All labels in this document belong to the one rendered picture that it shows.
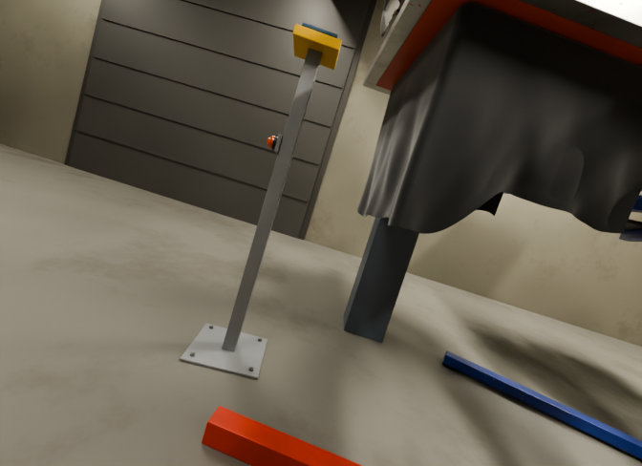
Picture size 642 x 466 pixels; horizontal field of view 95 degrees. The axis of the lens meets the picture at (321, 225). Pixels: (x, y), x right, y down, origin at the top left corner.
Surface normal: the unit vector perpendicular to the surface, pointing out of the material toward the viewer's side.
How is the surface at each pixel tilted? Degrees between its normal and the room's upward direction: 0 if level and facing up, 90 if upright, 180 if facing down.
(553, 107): 91
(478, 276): 90
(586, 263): 90
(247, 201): 90
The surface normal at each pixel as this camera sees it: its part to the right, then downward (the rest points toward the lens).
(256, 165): -0.07, 0.07
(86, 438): 0.29, -0.95
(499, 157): 0.27, 0.25
